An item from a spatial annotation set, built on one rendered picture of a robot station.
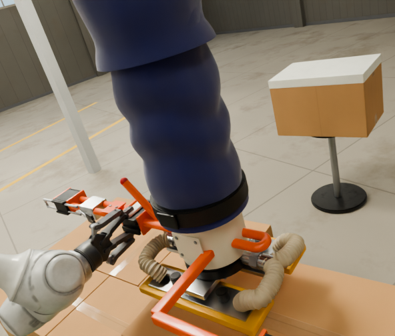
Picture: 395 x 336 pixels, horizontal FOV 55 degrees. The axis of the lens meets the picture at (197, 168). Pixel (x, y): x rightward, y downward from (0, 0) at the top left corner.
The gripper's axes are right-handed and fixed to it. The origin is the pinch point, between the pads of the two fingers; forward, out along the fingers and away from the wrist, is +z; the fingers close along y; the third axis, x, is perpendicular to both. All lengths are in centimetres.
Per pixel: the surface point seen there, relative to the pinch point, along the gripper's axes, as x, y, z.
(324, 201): -20, 115, 175
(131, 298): -44, 62, 11
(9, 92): -1011, 77, 451
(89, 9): 26, -54, -11
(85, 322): -55, 62, -8
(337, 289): 51, 21, 12
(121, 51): 29, -47, -10
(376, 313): 61, 21, 8
